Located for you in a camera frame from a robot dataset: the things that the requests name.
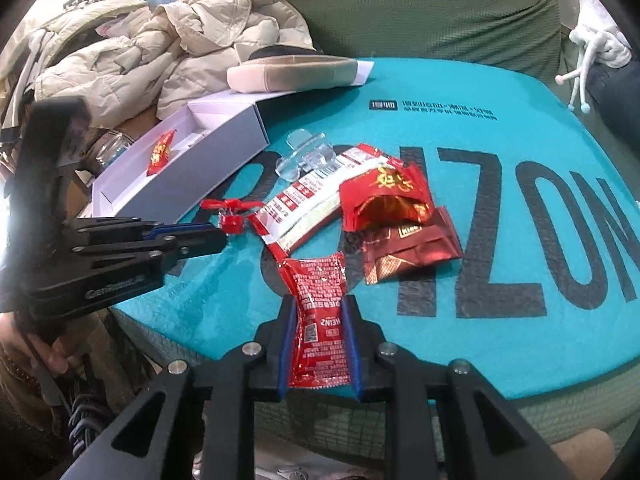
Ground white gift box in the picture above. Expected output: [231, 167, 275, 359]
[88, 87, 357, 223]

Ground red gold candy packet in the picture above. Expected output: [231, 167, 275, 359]
[146, 129, 176, 177]
[338, 162, 435, 232]

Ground dark red Kisses packet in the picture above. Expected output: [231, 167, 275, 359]
[362, 206, 462, 285]

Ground long red white snack packet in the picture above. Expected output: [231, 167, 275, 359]
[248, 143, 402, 262]

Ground clear plastic clip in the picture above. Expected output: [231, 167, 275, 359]
[276, 129, 336, 182]

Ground person's left hand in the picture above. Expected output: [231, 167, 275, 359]
[1, 313, 91, 375]

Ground clear plastic jar blue label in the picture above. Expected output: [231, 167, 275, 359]
[85, 130, 134, 174]

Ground beige puffer jacket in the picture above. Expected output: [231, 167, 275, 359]
[1, 0, 314, 129]

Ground teal POIZON bubble mailer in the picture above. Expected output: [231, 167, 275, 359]
[120, 58, 639, 398]

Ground person's knee beige trousers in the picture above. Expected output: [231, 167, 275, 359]
[551, 428, 615, 480]

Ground dark blue folded garment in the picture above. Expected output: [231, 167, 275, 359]
[587, 58, 640, 143]

